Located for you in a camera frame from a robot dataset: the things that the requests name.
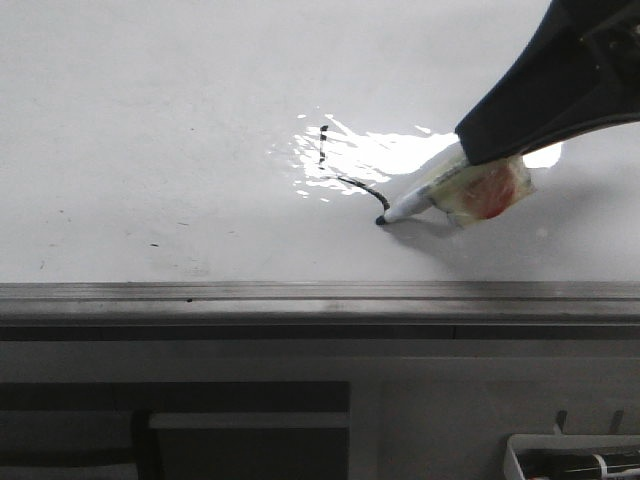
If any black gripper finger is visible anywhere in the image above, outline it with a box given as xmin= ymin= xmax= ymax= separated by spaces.
xmin=455 ymin=1 xmax=639 ymax=165

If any white whiteboard marker with tape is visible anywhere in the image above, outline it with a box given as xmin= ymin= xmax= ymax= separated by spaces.
xmin=376 ymin=143 xmax=535 ymax=227

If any black marker in tray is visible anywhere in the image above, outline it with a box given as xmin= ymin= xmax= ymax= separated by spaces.
xmin=519 ymin=452 xmax=639 ymax=479

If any white marker tray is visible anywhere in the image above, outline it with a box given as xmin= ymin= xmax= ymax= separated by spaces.
xmin=504 ymin=434 xmax=639 ymax=479

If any dark grey box under board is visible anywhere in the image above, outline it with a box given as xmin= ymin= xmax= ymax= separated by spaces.
xmin=149 ymin=412 xmax=350 ymax=479

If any white whiteboard with aluminium frame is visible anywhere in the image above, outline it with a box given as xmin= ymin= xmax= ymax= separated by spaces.
xmin=1 ymin=1 xmax=639 ymax=341

